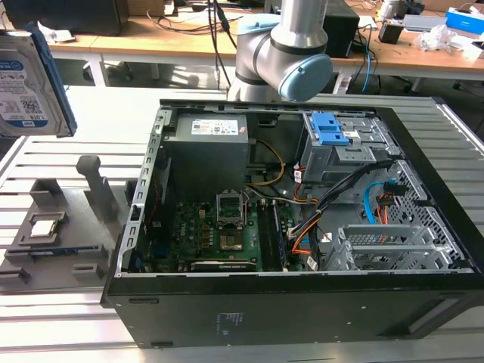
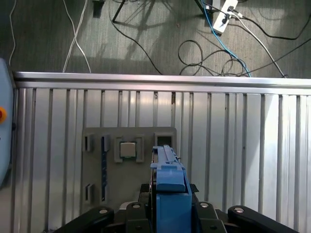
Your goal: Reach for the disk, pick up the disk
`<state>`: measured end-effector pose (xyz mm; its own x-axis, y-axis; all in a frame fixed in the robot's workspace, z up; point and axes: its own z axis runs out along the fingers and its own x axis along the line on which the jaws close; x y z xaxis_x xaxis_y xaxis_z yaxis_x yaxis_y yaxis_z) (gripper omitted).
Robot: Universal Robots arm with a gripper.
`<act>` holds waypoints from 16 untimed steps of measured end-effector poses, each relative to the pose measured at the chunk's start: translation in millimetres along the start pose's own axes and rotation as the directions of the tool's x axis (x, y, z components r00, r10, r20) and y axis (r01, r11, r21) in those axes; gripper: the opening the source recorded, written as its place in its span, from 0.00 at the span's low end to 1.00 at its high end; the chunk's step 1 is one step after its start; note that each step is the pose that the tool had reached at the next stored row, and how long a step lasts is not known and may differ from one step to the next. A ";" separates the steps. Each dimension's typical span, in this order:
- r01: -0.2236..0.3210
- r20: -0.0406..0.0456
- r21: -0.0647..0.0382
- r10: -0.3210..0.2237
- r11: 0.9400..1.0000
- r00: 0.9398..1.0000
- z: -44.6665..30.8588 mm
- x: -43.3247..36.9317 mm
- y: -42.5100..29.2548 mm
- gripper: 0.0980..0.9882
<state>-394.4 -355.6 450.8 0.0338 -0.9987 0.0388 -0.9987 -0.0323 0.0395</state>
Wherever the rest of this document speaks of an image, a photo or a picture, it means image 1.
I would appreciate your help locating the silver CPU chip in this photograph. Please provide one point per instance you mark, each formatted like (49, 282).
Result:
(42, 228)

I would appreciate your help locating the wooden desk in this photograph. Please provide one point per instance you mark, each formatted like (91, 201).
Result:
(242, 41)

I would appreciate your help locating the hard disk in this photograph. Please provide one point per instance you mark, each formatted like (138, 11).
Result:
(26, 87)

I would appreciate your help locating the black open PC case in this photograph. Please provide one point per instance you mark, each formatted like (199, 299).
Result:
(287, 302)

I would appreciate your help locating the blue drive bay latch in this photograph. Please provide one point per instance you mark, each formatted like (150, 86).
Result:
(328, 130)

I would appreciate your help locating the grey metal drive cage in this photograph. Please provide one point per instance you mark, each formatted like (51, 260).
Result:
(340, 155)

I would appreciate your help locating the green motherboard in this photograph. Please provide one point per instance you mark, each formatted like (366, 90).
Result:
(204, 242)

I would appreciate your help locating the CPU socket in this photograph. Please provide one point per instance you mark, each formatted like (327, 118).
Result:
(230, 210)

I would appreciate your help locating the RAM stick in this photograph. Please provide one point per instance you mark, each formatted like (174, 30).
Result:
(53, 250)

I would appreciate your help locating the blue cardboard box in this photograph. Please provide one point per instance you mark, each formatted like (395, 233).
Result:
(464, 20)

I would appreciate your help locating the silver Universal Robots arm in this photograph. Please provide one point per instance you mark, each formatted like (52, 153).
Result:
(281, 56)

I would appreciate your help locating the black graphics card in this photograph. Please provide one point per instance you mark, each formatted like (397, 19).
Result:
(222, 264)

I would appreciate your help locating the grey power supply unit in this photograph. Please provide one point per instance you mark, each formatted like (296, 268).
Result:
(207, 151)

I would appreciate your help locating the black speaker box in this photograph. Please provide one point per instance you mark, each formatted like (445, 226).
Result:
(342, 30)

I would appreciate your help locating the grey parts rack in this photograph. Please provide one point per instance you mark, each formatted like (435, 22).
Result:
(72, 242)

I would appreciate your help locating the silver disk bay bracket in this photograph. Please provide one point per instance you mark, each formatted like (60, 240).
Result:
(382, 246)

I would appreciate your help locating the black computer tower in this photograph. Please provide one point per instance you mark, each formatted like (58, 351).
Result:
(72, 15)

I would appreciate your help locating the square chipset heatsink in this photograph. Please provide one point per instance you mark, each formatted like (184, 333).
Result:
(231, 243)

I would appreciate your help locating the black small container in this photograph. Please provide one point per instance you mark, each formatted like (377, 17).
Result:
(390, 32)

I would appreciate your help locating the black RAM slots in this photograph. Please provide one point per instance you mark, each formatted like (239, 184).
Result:
(273, 238)

